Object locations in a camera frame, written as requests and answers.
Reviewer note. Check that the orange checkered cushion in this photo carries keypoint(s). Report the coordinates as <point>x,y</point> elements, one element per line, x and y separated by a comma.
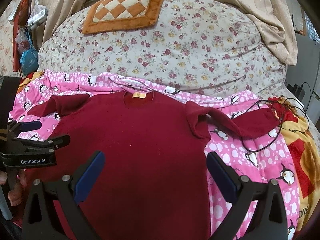
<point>117,15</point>

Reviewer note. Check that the dark red sweater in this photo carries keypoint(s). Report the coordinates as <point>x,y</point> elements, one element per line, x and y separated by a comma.
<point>154,181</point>

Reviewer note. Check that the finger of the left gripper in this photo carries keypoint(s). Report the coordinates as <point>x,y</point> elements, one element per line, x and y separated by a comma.
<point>44,146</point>
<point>19,127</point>

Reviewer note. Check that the clear plastic container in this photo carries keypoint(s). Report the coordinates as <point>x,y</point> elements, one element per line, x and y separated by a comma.
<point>37,17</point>

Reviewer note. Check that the blue plastic bag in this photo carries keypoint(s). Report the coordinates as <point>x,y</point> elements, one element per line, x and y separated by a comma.
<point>28,59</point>

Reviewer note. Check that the person's left hand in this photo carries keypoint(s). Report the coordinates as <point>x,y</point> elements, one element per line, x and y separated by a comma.
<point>15,195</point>

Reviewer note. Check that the beige curtain right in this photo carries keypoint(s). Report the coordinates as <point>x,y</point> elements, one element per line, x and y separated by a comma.
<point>272,19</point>

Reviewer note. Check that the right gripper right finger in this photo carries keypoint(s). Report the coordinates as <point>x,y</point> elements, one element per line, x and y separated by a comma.
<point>269,219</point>

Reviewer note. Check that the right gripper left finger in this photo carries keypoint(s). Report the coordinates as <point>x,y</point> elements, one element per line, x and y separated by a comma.
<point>41,221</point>

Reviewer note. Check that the pink penguin blanket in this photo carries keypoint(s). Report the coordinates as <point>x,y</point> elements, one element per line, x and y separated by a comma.
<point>261,159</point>

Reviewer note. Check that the floral bed quilt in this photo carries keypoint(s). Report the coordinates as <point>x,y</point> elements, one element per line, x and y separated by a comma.
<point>202,46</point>

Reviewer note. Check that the yellow red cartoon blanket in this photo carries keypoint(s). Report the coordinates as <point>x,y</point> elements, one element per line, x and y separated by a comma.
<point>303,150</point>

